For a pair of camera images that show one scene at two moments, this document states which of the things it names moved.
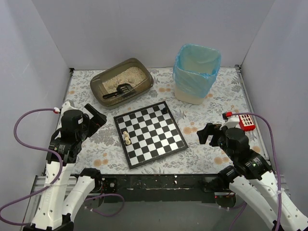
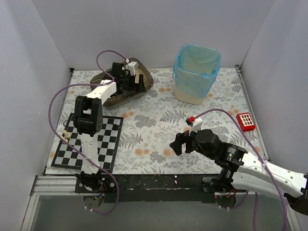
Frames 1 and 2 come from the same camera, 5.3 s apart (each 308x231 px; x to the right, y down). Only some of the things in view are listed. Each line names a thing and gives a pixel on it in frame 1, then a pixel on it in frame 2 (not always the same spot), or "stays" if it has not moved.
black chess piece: (164, 110) → (115, 127)
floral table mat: (104, 150) stays
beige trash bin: (187, 98) stays
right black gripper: (212, 135) → (187, 142)
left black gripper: (94, 118) → (131, 81)
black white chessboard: (153, 133) → (68, 153)
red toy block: (246, 122) stays
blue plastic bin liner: (195, 68) stays
